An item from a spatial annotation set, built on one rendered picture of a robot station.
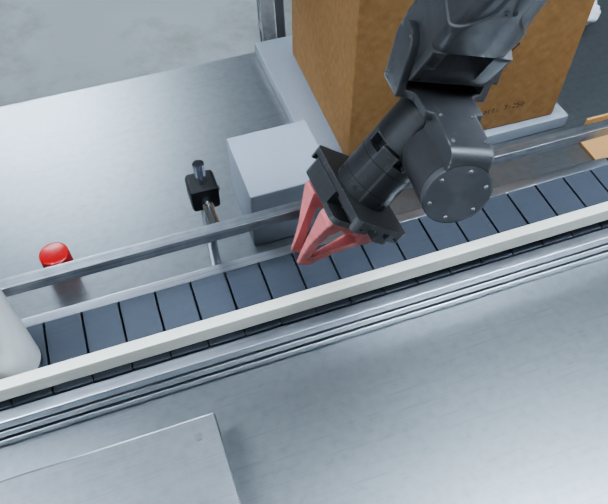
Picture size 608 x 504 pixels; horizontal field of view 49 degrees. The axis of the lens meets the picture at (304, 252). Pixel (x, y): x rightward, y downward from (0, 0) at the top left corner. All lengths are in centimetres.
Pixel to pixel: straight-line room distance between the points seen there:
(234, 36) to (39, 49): 69
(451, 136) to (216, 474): 35
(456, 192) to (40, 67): 216
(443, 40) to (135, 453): 44
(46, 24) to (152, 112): 181
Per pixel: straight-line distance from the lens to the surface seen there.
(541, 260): 79
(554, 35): 90
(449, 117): 54
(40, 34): 274
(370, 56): 78
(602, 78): 112
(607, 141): 101
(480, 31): 51
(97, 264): 66
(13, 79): 256
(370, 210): 61
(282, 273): 73
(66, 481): 66
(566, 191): 86
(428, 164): 53
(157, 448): 65
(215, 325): 66
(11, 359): 67
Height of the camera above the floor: 147
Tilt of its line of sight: 53 degrees down
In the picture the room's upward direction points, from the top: straight up
